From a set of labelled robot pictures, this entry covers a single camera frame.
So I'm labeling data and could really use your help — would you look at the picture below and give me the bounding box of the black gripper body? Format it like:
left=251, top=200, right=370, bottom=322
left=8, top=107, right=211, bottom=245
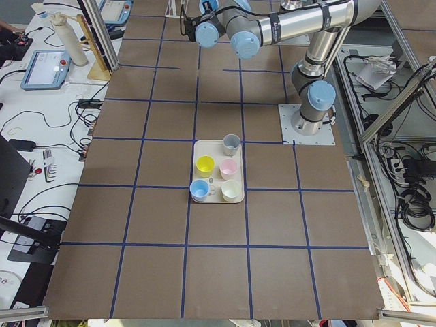
left=183, top=17, right=198, bottom=42

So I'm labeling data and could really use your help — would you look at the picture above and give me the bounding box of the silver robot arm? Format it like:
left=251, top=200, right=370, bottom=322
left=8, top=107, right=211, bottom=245
left=179, top=0, right=381, bottom=136
left=280, top=0, right=306, bottom=12

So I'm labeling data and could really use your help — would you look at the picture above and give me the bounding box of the grey plastic cup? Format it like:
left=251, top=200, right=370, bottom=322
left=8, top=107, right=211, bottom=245
left=223, top=134, right=240, bottom=156

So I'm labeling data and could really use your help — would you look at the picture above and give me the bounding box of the yellow plastic cup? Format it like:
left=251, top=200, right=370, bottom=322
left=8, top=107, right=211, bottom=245
left=196, top=155, right=215, bottom=178

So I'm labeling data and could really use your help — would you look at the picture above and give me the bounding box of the pink plastic cup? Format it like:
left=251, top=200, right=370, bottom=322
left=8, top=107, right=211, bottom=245
left=219, top=159, right=238, bottom=180

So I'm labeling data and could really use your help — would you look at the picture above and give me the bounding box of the light blue plastic cup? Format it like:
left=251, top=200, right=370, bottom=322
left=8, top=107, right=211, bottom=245
left=189, top=179, right=210, bottom=202

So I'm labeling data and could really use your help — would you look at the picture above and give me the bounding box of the cream plastic cup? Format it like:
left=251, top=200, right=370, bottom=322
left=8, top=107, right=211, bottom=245
left=221, top=179, right=241, bottom=202

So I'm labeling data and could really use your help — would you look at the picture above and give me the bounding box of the blue teach pendant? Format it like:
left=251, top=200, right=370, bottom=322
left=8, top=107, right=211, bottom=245
left=20, top=50, right=71, bottom=91
left=97, top=0, right=133, bottom=26

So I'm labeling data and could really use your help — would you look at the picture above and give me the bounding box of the wooden stand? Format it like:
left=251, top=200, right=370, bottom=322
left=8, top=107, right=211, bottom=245
left=76, top=14, right=111, bottom=82

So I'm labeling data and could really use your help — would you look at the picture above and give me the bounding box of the cream cylindrical bottle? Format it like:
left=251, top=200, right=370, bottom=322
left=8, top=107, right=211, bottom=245
left=50, top=12, right=88, bottom=67

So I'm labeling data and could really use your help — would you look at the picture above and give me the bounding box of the cream plastic tray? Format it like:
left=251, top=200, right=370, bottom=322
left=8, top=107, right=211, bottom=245
left=191, top=140, right=245, bottom=204

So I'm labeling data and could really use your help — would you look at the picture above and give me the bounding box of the hex key set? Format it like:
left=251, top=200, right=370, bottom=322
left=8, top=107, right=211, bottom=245
left=42, top=149, right=57, bottom=183

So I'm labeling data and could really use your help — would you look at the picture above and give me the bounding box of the black power adapter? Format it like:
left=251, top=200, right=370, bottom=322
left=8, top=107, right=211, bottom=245
left=9, top=139, right=37, bottom=152

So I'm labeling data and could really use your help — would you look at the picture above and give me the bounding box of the black monitor stand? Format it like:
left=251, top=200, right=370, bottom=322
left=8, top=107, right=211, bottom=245
left=0, top=135, right=67, bottom=266

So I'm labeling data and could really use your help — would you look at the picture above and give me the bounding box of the white wire rack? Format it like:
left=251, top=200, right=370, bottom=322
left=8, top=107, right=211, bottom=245
left=165, top=0, right=189, bottom=18

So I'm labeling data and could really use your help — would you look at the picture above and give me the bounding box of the aluminium frame post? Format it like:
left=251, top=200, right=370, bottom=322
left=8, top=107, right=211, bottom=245
left=78, top=0, right=119, bottom=71

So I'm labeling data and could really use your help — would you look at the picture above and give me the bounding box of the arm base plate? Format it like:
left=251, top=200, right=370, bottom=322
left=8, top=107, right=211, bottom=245
left=278, top=104, right=335, bottom=146

